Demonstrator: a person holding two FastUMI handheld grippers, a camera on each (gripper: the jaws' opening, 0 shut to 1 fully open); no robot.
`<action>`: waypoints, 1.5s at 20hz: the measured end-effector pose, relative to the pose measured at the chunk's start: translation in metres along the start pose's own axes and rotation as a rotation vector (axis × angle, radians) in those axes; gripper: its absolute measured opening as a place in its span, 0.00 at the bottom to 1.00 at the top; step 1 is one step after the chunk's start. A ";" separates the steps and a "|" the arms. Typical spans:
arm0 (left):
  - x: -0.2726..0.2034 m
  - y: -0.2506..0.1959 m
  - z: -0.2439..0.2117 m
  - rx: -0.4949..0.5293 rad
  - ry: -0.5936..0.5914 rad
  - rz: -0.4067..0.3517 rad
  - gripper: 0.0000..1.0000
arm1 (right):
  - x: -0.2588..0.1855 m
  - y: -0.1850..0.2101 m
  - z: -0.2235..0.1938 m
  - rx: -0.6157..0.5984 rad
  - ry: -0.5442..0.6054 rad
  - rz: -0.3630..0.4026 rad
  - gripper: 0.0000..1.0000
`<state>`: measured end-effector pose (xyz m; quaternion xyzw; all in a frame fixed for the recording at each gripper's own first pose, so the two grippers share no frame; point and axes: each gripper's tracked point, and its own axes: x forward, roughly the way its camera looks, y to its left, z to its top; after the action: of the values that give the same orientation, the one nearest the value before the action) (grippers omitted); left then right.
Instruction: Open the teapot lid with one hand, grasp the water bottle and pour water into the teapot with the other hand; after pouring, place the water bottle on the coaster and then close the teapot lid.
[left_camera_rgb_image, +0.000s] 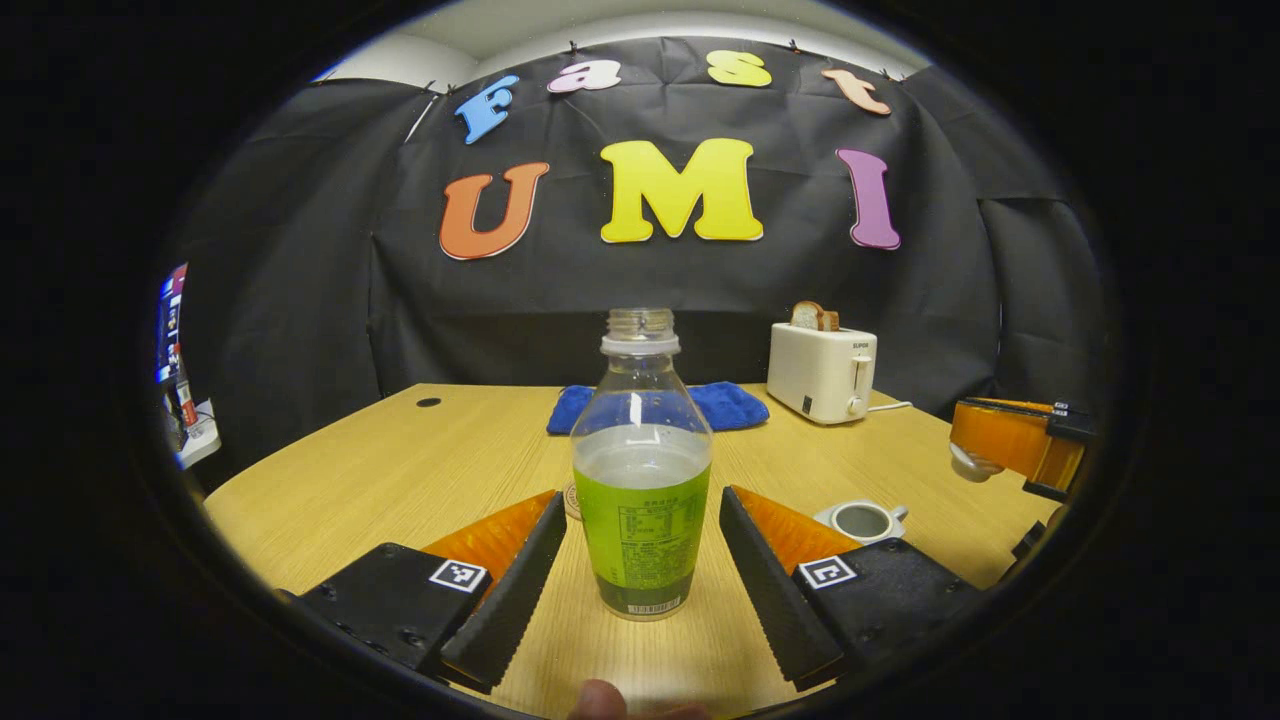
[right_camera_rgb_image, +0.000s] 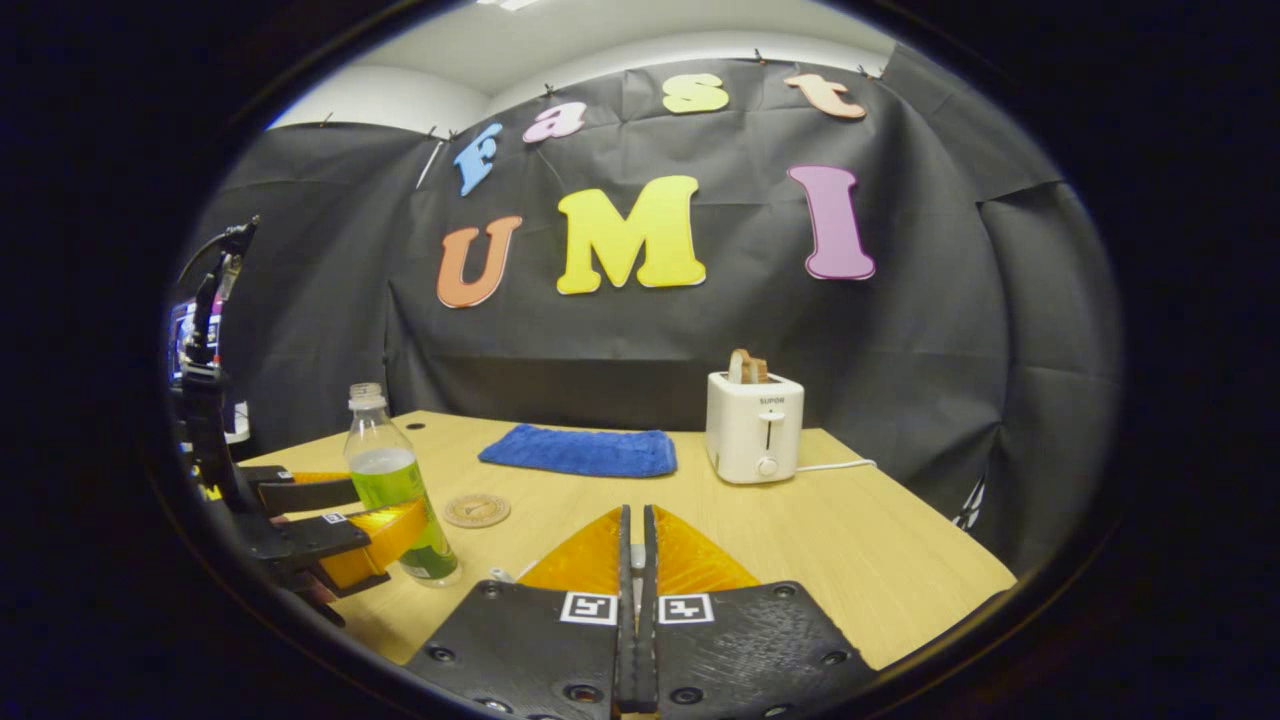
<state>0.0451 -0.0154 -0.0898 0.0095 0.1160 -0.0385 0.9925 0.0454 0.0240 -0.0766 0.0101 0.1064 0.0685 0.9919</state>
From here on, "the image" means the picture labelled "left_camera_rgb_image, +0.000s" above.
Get green label water bottle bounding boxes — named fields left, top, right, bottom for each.
left=570, top=308, right=714, bottom=622

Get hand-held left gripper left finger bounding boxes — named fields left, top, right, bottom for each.
left=275, top=490, right=568, bottom=694

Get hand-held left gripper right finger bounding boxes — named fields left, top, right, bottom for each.
left=719, top=486, right=986, bottom=691

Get white side table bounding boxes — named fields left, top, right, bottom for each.
left=170, top=400, right=221, bottom=471

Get white toaster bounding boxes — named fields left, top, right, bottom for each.
left=766, top=322, right=879, bottom=426

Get white teacup lid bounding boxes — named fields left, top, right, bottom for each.
left=948, top=443, right=1004, bottom=484

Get computer monitor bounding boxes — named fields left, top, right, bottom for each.
left=155, top=265, right=189, bottom=386

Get blue towel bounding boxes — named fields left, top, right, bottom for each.
left=546, top=381, right=770, bottom=436

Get white teacup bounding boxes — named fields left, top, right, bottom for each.
left=813, top=500, right=909, bottom=546

